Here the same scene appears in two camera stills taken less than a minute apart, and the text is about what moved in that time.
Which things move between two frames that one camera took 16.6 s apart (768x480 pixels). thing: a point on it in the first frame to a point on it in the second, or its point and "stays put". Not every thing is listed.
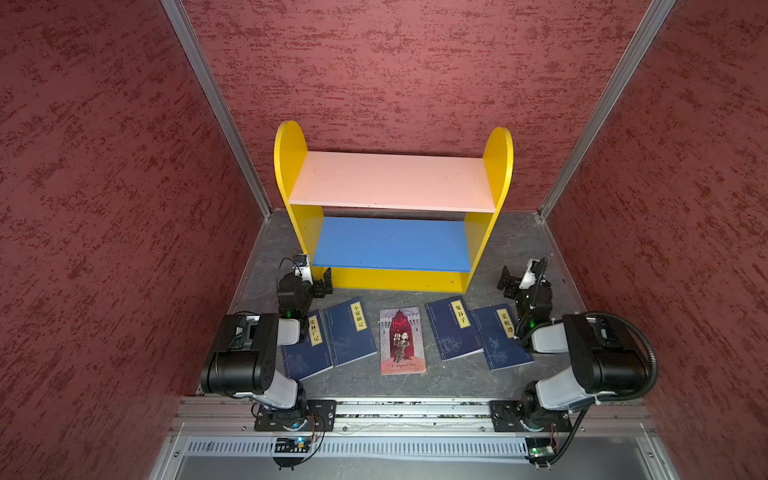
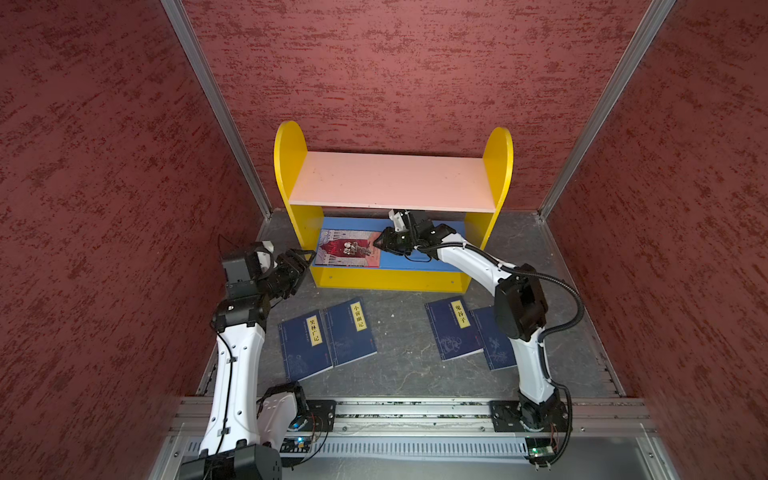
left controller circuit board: [292, 445] stays put
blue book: [496, 332] stays put
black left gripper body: [316, 290] to [285, 276]
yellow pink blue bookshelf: [383, 222] stays put
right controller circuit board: [539, 449] stays put
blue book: [453, 328] stays put
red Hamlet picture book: [401, 341] to [351, 248]
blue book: [349, 332] stays put
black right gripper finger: [505, 276] to [387, 242]
